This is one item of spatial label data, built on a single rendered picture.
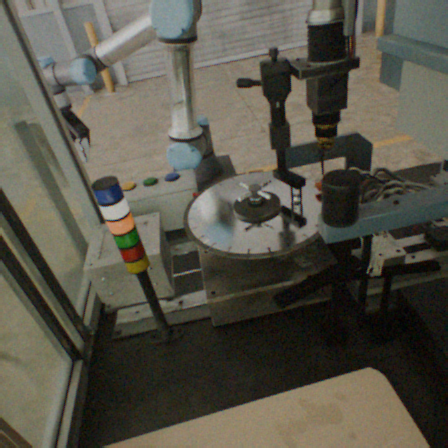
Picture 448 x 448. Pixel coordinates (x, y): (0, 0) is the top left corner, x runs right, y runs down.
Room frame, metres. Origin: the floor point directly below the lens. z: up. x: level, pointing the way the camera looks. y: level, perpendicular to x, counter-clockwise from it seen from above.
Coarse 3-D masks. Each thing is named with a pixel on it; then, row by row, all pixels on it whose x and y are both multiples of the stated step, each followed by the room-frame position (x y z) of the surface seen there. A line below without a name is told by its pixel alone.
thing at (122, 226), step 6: (126, 216) 0.53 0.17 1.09; (108, 222) 0.53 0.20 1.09; (114, 222) 0.52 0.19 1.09; (120, 222) 0.52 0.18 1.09; (126, 222) 0.53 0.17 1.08; (132, 222) 0.54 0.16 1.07; (114, 228) 0.52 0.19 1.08; (120, 228) 0.52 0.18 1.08; (126, 228) 0.52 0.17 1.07; (132, 228) 0.53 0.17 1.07; (114, 234) 0.52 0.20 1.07; (120, 234) 0.52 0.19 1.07
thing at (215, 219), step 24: (216, 192) 0.79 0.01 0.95; (240, 192) 0.77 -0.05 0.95; (288, 192) 0.73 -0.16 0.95; (312, 192) 0.71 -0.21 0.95; (192, 216) 0.71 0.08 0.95; (216, 216) 0.69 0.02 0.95; (288, 216) 0.63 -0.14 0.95; (312, 216) 0.62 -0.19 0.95; (216, 240) 0.60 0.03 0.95; (240, 240) 0.58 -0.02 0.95; (264, 240) 0.57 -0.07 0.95; (288, 240) 0.55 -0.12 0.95
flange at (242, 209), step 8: (248, 200) 0.69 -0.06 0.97; (264, 200) 0.68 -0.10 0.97; (272, 200) 0.69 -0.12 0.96; (280, 200) 0.69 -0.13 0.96; (240, 208) 0.68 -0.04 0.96; (248, 208) 0.68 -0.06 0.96; (256, 208) 0.67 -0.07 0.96; (264, 208) 0.66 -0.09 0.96; (272, 208) 0.66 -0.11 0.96; (280, 208) 0.67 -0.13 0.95; (240, 216) 0.66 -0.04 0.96; (248, 216) 0.65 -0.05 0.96; (256, 216) 0.64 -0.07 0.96; (264, 216) 0.64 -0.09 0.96
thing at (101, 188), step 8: (112, 176) 0.56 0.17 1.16; (96, 184) 0.54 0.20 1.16; (104, 184) 0.54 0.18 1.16; (112, 184) 0.53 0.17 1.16; (96, 192) 0.52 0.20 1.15; (104, 192) 0.52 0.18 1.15; (112, 192) 0.52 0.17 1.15; (120, 192) 0.54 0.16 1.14; (104, 200) 0.52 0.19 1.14; (112, 200) 0.52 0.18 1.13
